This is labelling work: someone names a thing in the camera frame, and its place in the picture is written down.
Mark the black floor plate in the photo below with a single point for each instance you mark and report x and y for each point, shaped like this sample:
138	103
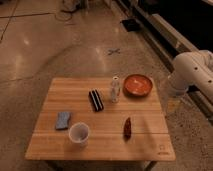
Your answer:
130	25

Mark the blue sponge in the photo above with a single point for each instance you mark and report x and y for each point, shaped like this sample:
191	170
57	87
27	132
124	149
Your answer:
62	121

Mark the black striped eraser block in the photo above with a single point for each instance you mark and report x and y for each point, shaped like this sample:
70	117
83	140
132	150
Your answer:
96	100

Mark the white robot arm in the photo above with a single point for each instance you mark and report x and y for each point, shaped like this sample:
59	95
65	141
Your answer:
190	69

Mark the dark red pepper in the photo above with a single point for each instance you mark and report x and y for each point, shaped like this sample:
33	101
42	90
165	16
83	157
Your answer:
127	128

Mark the orange ceramic bowl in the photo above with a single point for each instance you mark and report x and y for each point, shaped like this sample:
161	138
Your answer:
137	85

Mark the clear plastic bottle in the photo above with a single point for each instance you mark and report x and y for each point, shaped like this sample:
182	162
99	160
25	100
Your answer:
115	89

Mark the wooden folding table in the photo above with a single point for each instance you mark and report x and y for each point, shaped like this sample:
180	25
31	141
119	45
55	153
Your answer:
150	139

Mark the grey cloth pile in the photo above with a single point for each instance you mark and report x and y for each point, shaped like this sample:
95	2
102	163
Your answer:
70	5

